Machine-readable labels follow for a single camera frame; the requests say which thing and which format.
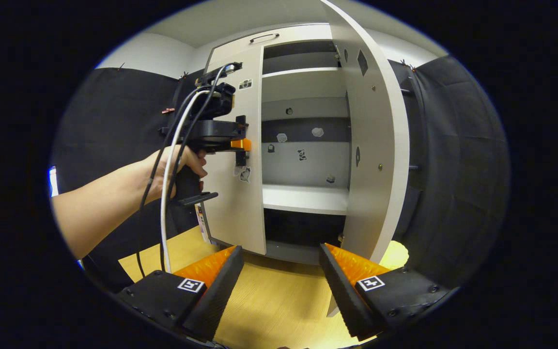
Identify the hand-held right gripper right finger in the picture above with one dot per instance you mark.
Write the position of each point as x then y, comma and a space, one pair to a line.
349, 303

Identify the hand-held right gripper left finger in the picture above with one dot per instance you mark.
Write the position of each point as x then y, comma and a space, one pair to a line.
216, 300

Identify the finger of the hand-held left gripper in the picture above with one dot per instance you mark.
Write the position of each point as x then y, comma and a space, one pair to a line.
241, 144

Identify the beige double-door shoe cabinet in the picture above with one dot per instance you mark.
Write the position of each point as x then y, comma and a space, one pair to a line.
303, 160

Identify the beige cabinet door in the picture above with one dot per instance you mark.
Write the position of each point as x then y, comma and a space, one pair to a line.
240, 208
371, 145

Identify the white cabinet shelf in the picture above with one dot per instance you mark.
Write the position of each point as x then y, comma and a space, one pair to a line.
303, 198
303, 72

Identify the yellow knitted ball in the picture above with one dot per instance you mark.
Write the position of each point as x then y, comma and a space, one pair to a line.
397, 254

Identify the white book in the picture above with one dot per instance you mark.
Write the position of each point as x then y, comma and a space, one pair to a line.
203, 223

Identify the black backdrop cloth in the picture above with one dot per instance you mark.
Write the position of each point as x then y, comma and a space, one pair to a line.
453, 169

